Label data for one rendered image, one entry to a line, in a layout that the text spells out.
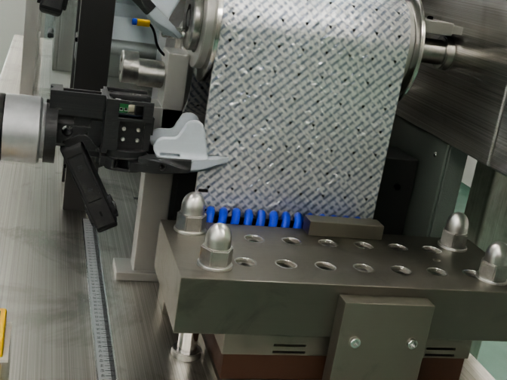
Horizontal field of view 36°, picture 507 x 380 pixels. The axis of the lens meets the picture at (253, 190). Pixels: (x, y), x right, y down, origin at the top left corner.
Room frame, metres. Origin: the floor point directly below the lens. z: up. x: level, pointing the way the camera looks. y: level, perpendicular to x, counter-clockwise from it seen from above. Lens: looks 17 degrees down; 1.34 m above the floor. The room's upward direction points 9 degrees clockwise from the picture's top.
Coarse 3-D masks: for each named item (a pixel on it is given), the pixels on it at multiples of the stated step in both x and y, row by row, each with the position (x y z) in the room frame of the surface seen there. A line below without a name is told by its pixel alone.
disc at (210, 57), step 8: (216, 0) 0.90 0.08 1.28; (216, 8) 0.90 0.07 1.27; (216, 16) 0.89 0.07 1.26; (216, 24) 0.89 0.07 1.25; (216, 32) 0.88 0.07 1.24; (216, 40) 0.88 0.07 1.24; (216, 48) 0.89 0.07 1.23; (208, 56) 0.90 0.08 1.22; (208, 64) 0.90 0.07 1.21; (200, 72) 0.94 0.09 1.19; (208, 72) 0.90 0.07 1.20; (200, 80) 0.93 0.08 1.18
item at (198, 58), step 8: (208, 0) 0.90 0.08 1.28; (208, 8) 0.90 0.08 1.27; (408, 8) 0.99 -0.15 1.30; (208, 16) 0.90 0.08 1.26; (208, 24) 0.90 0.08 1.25; (208, 32) 0.90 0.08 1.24; (200, 40) 0.91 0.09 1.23; (208, 40) 0.90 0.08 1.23; (200, 48) 0.90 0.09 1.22; (208, 48) 0.90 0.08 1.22; (192, 56) 0.94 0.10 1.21; (200, 56) 0.91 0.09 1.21; (408, 56) 0.97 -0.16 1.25; (192, 64) 0.94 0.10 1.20; (200, 64) 0.92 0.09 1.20; (408, 64) 0.97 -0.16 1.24
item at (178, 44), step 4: (180, 24) 1.09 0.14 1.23; (176, 40) 1.11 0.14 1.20; (180, 40) 1.11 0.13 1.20; (176, 44) 1.11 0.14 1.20; (180, 44) 1.10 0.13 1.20; (180, 48) 1.07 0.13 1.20; (184, 48) 1.06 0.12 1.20; (192, 68) 1.01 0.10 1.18; (188, 72) 1.01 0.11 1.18; (188, 76) 1.01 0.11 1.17; (188, 80) 1.01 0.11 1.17; (188, 84) 1.01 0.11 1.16; (188, 88) 1.01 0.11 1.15; (188, 92) 1.02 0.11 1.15; (184, 100) 1.02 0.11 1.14; (184, 104) 1.03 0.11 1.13
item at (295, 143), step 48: (240, 96) 0.90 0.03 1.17; (288, 96) 0.92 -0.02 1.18; (336, 96) 0.94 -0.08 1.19; (384, 96) 0.95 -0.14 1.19; (240, 144) 0.91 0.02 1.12; (288, 144) 0.92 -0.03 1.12; (336, 144) 0.94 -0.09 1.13; (384, 144) 0.96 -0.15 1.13; (240, 192) 0.91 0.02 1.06; (288, 192) 0.93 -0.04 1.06; (336, 192) 0.94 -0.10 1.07
